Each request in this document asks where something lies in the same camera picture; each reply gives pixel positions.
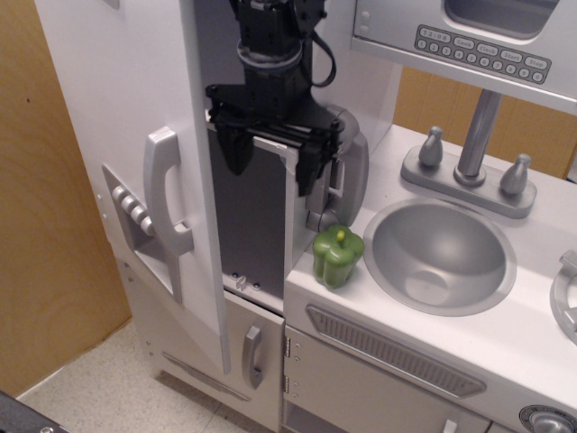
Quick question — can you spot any grey toy faucet spout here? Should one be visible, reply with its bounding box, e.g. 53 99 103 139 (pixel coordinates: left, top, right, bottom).
454 89 502 187

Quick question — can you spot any grey upper fridge door handle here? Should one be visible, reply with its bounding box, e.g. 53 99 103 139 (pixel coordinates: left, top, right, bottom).
142 126 196 257

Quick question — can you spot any grey toy wall phone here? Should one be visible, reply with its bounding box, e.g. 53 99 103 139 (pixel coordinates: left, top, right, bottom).
306 105 369 232

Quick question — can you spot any green toy bell pepper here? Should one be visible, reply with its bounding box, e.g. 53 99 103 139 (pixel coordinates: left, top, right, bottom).
313 225 364 290

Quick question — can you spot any wooden side board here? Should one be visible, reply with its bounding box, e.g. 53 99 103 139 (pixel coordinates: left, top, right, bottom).
1 1 130 396

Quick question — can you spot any grey left tap knob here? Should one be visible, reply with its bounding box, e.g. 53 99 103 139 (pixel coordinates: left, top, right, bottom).
418 126 444 168

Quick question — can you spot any grey lower fridge door handle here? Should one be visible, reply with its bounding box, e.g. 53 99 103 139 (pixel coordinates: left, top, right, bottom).
242 325 262 390

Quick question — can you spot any white toy microwave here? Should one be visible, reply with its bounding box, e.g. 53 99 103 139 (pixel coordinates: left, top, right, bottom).
352 1 576 114

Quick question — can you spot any grey tap knob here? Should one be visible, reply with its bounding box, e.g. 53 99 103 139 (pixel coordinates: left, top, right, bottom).
418 126 444 168
499 153 532 195

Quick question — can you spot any white oven door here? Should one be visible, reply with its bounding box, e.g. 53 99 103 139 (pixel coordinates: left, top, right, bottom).
283 327 491 432

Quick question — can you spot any grey fridge door handle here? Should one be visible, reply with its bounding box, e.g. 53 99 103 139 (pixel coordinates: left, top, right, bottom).
242 325 262 390
142 126 196 257

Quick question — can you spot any black object at corner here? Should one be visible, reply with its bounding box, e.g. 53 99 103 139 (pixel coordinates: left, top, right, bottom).
1 392 68 433

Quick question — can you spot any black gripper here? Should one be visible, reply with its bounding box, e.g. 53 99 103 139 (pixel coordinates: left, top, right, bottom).
206 58 343 197

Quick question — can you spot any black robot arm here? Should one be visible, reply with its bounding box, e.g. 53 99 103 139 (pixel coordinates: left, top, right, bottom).
206 1 343 196

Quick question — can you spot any silver round sink basin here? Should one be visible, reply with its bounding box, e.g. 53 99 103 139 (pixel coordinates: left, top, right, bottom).
364 198 517 317

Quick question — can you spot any grey stove burner ring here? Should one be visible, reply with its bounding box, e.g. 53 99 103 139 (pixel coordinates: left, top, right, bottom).
549 250 577 346

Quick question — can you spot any grey right tap knob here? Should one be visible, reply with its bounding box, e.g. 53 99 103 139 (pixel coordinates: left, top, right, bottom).
499 153 532 195

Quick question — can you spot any grey oven dial knob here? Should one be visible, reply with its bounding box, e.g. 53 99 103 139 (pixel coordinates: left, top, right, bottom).
519 405 576 433

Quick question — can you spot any white fridge door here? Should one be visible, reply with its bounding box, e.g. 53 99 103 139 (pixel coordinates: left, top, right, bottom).
117 259 286 430
33 0 233 374

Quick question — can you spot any grey ventilation grille panel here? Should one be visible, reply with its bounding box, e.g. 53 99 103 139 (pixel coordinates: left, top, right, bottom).
306 305 487 398

